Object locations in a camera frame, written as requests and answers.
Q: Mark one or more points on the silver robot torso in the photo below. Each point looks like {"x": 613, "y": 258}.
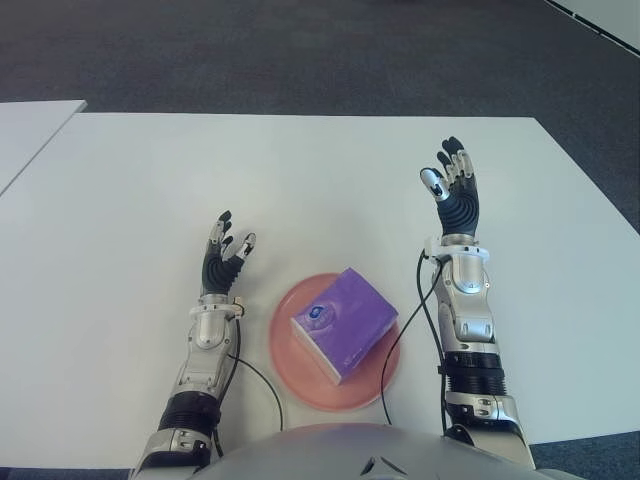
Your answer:
{"x": 325, "y": 455}

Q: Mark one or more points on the pink round plate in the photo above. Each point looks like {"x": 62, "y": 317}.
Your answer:
{"x": 295, "y": 360}

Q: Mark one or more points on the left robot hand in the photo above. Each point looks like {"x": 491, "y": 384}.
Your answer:
{"x": 220, "y": 270}

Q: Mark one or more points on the white side table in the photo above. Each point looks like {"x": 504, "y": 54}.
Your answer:
{"x": 30, "y": 130}

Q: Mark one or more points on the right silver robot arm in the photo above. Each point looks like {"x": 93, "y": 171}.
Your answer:
{"x": 467, "y": 320}

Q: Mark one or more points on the white panel with black edge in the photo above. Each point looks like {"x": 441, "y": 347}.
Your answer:
{"x": 610, "y": 15}

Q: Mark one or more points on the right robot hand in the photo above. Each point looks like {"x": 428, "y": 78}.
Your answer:
{"x": 457, "y": 210}

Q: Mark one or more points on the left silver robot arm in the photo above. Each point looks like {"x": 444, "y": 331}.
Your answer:
{"x": 210, "y": 330}

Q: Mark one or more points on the purple tissue paper pack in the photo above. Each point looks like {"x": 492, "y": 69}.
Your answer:
{"x": 345, "y": 320}

